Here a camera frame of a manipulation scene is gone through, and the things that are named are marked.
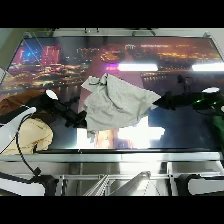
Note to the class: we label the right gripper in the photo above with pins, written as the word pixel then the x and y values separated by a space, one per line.
pixel 168 101

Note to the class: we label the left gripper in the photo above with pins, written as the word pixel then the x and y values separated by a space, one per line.
pixel 76 119

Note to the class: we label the grey shirt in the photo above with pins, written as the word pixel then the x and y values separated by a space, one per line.
pixel 116 103

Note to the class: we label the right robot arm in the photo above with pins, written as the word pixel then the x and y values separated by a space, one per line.
pixel 188 100

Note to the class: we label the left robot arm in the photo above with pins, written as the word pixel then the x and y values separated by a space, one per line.
pixel 13 126

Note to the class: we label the cream garment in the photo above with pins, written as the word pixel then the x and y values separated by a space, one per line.
pixel 33 135

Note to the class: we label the brown garment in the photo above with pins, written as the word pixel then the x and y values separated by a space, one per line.
pixel 13 101

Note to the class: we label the silver frame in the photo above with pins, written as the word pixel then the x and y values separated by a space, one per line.
pixel 110 165

